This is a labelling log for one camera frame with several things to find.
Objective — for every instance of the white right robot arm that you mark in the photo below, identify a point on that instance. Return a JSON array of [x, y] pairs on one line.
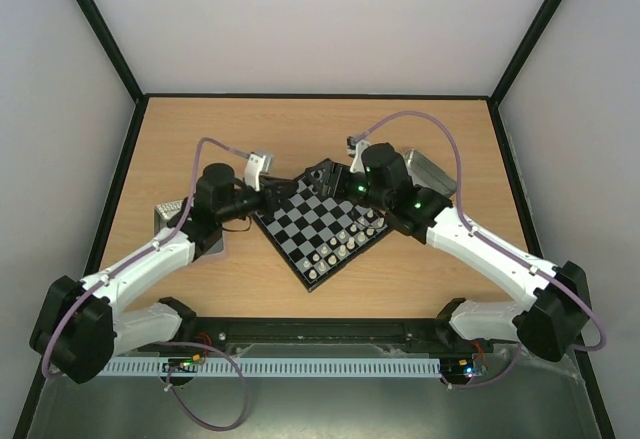
[[548, 305]]

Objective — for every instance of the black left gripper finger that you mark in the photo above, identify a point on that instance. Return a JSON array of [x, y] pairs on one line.
[[280, 187], [286, 208]]

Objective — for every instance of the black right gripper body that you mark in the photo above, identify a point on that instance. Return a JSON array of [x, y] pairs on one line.
[[338, 182]]

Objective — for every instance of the light blue slotted cable duct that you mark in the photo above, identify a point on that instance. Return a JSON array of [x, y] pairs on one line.
[[277, 368]]

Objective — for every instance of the pink tin with black pieces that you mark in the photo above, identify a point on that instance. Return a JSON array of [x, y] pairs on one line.
[[205, 230]]

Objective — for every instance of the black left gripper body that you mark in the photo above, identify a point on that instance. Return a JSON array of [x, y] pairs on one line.
[[269, 197]]

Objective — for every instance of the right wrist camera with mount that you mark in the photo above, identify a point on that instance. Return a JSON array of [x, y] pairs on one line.
[[355, 149]]

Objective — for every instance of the empty gold metal tin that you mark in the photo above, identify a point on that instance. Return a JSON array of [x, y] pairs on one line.
[[426, 173]]

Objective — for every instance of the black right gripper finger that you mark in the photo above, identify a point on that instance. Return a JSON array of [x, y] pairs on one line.
[[319, 186], [325, 166]]

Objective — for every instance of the black and silver chessboard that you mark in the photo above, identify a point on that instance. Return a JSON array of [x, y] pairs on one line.
[[318, 221]]

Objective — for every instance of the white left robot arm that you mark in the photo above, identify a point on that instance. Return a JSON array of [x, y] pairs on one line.
[[83, 323]]

